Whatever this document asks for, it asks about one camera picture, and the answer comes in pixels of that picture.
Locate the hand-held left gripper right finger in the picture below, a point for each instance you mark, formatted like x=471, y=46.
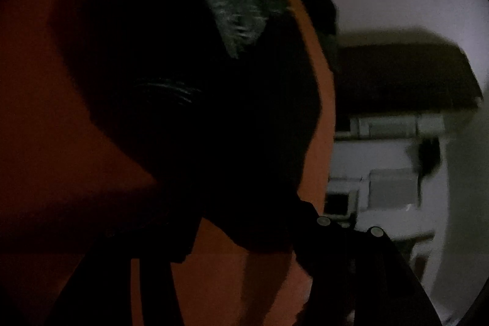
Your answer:
x=332, y=245

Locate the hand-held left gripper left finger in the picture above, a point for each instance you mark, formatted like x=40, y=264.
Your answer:
x=156, y=272

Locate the black garment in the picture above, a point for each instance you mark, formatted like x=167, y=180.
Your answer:
x=172, y=119

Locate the dark hanging object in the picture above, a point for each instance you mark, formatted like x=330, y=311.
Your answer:
x=428, y=158

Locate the dark wooden cabinet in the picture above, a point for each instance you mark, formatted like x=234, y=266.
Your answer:
x=401, y=81

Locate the orange mat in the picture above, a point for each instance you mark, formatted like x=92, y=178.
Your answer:
x=38, y=119

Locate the white wall rail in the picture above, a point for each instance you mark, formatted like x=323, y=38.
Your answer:
x=386, y=125

